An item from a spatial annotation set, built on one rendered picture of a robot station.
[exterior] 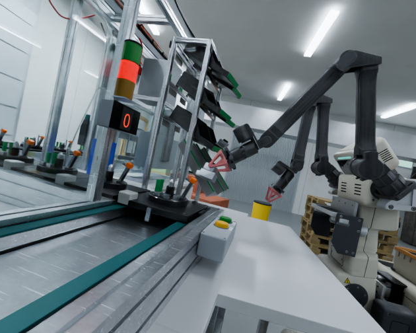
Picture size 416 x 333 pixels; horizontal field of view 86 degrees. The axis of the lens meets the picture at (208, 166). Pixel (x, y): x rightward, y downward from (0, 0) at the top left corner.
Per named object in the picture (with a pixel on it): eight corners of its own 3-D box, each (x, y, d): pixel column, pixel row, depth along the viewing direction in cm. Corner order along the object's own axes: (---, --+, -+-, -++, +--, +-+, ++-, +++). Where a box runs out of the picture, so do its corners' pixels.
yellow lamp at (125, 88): (135, 102, 64) (138, 85, 64) (125, 96, 60) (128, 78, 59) (120, 100, 66) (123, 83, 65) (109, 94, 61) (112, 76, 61)
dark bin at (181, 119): (222, 154, 108) (230, 141, 107) (211, 150, 96) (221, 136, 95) (182, 123, 118) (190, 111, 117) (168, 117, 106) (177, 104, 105)
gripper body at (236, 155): (222, 147, 88) (239, 139, 87) (226, 158, 97) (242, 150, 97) (229, 160, 85) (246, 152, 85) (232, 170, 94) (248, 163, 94)
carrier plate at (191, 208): (207, 210, 87) (208, 205, 87) (186, 223, 64) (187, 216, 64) (152, 195, 93) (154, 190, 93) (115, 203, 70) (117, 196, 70)
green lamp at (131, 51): (142, 68, 64) (145, 51, 64) (132, 59, 59) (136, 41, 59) (127, 67, 65) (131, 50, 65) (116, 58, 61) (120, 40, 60)
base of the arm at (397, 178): (420, 184, 73) (394, 182, 85) (402, 166, 74) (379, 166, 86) (398, 201, 74) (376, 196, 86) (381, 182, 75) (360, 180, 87)
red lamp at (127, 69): (138, 85, 64) (142, 69, 64) (128, 78, 59) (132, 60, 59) (123, 83, 65) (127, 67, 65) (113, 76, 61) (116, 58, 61)
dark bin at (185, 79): (228, 121, 108) (238, 108, 106) (219, 114, 96) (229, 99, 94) (189, 94, 118) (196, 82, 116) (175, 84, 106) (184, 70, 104)
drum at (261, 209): (248, 230, 429) (255, 201, 428) (247, 225, 465) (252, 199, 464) (267, 234, 426) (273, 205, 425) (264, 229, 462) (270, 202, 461)
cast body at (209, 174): (214, 183, 90) (221, 168, 92) (212, 180, 87) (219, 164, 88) (197, 176, 94) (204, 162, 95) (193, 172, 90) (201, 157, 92)
